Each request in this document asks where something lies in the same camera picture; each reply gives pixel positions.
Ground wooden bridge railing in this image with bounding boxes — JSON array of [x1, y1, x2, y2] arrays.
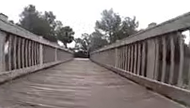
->
[[84, 0, 190, 108], [0, 12, 78, 96]]

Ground cluster of dark trees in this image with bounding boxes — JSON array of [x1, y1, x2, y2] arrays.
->
[[73, 5, 142, 60], [16, 3, 64, 44]]

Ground wooden bridge deck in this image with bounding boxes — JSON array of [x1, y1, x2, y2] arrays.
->
[[0, 50, 190, 108]]

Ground pale concrete path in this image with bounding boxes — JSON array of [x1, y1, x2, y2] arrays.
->
[[73, 56, 91, 62]]

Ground palm tree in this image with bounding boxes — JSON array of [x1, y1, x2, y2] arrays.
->
[[55, 24, 77, 50]]

